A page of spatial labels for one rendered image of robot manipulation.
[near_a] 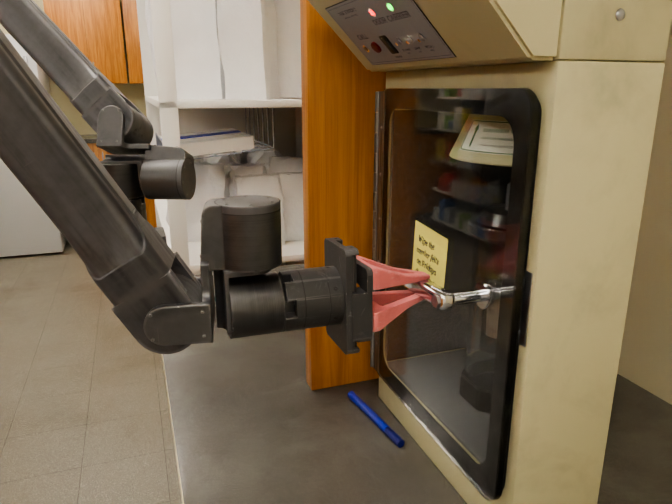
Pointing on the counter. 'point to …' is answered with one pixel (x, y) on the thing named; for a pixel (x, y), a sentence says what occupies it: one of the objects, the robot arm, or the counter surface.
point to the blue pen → (376, 419)
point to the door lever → (443, 299)
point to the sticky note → (430, 253)
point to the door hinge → (374, 191)
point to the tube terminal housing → (571, 241)
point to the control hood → (477, 32)
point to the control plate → (359, 15)
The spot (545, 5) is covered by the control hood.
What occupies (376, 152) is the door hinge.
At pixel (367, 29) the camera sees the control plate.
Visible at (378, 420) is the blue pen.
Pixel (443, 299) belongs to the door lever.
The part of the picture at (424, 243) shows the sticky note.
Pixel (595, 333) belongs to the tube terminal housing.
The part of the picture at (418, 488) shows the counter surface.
